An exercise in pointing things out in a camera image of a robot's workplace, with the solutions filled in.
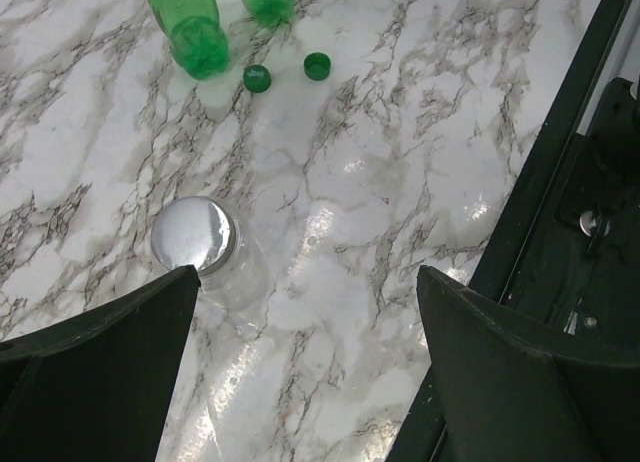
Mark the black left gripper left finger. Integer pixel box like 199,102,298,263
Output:
1,266,200,461

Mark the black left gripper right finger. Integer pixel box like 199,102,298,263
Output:
417,266,639,461

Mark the clear glass jar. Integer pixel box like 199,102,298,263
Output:
150,196,270,311

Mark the green bottle cap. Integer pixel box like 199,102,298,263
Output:
243,64,272,93
303,52,332,81

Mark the green bottle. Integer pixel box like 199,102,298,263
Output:
147,0,229,80
242,0,296,27

